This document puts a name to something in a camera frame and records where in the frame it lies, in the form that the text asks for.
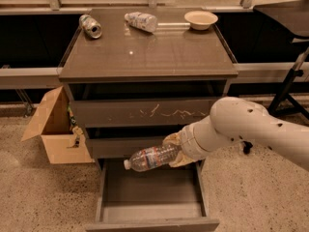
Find grey bottom drawer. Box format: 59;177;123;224
85;159;219;232

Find white labelled plastic bottle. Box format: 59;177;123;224
125;12;157;33

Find grey drawer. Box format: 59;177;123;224
70;80;225;128
85;159;219;232
86;125;183;159

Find crushed soda can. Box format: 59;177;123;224
79;14;101;39

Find open cardboard box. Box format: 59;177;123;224
21;87;93;164

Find grey top drawer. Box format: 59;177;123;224
70;80;225;128

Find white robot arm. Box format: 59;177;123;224
163;97;309;170

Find clear plastic water bottle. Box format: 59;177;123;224
124;144;181;172

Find beige paper bowl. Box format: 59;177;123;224
184;11;218;31

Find grey middle drawer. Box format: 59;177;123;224
86;125;183;159

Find black rolling stand table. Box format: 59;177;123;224
240;0;309;156

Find grey drawer cabinet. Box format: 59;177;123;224
58;6;239;172

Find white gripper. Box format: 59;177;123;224
162;125;207;168

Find items inside cardboard box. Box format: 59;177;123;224
67;104;83;148

